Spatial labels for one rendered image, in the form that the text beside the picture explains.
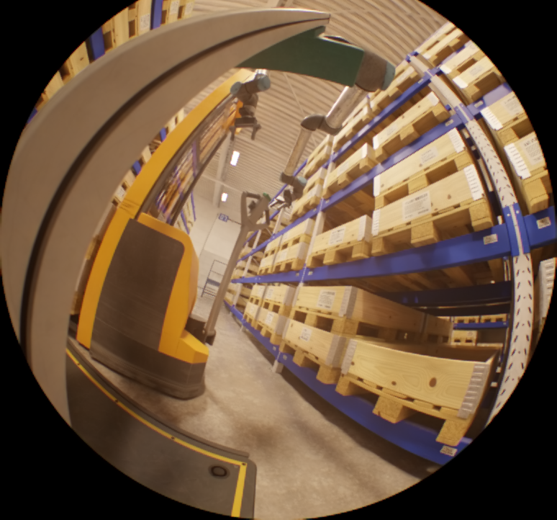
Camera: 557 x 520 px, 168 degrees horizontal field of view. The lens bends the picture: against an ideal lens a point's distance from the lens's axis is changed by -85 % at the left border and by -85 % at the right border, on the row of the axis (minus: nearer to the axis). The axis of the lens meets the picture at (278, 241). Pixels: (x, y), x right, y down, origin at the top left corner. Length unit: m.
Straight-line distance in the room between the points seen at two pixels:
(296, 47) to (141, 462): 1.09
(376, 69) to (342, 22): 6.32
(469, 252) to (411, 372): 0.59
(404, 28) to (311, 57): 6.62
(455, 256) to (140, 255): 1.52
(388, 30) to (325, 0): 2.02
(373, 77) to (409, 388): 1.30
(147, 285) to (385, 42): 7.55
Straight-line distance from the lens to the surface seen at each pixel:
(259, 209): 1.34
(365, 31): 7.26
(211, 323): 1.25
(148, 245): 1.02
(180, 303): 0.97
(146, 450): 0.48
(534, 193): 1.03
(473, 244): 1.03
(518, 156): 1.14
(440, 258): 1.06
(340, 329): 1.29
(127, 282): 1.04
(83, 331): 1.31
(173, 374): 1.09
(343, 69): 0.74
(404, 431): 1.08
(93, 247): 1.21
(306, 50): 0.74
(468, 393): 0.88
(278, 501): 0.86
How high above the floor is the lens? 0.70
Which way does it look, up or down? 19 degrees up
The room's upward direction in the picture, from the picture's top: 18 degrees clockwise
